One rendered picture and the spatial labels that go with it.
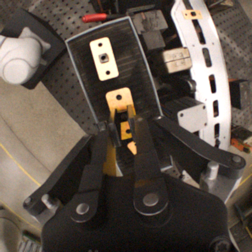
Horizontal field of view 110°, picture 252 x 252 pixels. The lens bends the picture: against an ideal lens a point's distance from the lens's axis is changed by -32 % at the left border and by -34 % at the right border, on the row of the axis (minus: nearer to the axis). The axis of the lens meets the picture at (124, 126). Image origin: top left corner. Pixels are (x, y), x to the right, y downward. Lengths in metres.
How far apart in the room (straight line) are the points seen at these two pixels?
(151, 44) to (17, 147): 2.34
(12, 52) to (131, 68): 0.41
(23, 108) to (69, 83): 1.29
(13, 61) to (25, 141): 1.80
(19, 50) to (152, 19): 0.43
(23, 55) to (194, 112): 0.57
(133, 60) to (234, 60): 0.90
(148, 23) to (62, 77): 0.58
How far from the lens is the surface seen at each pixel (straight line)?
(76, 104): 0.79
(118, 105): 0.21
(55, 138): 1.83
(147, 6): 0.40
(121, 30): 0.28
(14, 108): 2.13
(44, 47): 0.73
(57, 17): 0.92
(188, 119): 0.38
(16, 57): 0.51
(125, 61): 0.27
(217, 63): 0.56
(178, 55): 0.38
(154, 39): 0.35
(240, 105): 0.64
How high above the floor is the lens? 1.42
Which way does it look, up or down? 69 degrees down
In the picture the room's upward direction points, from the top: 178 degrees clockwise
